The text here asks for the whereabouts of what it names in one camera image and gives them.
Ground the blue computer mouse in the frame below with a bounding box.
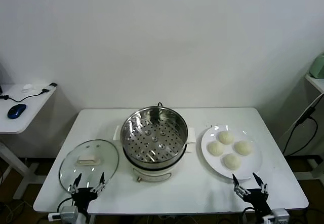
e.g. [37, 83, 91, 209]
[7, 103, 27, 120]

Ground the black power cable with adapter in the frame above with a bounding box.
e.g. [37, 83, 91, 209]
[282, 98, 319, 157]

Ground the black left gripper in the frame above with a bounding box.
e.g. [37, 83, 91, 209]
[68, 171, 106, 213]

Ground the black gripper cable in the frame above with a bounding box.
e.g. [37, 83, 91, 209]
[56, 196, 74, 213]
[241, 206, 257, 224]

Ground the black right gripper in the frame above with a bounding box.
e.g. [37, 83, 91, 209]
[232, 172, 270, 216]

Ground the glass lid with cream handle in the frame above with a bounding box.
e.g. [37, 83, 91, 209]
[58, 139, 119, 193]

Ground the white steamed baozi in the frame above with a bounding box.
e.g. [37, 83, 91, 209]
[207, 140, 225, 157]
[218, 130, 235, 145]
[233, 140, 254, 156]
[222, 153, 241, 171]

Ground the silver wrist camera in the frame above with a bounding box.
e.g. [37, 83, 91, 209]
[48, 205, 79, 224]
[262, 208, 289, 224]

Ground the white round plate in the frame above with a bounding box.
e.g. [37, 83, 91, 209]
[200, 124, 263, 180]

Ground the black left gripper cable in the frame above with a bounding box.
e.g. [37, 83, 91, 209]
[56, 196, 74, 213]

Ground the black usb cable with adapter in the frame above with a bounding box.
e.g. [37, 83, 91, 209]
[0, 82, 58, 103]

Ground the pale green appliance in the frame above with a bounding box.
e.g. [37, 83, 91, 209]
[309, 52, 324, 79]

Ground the white side table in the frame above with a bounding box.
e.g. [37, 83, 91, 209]
[0, 83, 58, 200]

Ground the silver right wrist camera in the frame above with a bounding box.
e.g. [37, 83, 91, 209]
[262, 208, 289, 224]

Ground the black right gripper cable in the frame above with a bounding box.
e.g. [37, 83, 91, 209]
[241, 206, 257, 224]

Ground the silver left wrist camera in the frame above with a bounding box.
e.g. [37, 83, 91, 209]
[48, 205, 79, 224]

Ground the stainless steel steamer basket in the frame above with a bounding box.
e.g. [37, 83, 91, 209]
[119, 106, 189, 164]

